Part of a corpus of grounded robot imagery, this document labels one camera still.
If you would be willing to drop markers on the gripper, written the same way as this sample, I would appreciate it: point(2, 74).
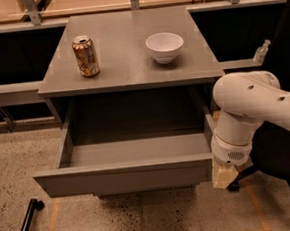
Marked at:
point(228, 152)

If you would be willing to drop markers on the grey top drawer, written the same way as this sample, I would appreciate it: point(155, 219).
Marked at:
point(115, 150)

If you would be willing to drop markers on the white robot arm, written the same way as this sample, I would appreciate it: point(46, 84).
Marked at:
point(246, 101)

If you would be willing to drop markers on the grey drawer cabinet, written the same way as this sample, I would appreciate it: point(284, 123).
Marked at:
point(131, 89)

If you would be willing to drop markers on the clear plastic bottle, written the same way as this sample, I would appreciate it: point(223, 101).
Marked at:
point(261, 52)

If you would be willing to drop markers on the white ceramic bowl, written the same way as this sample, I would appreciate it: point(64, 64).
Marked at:
point(164, 47)

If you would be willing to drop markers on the gold soda can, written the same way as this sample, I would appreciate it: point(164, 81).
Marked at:
point(85, 54)

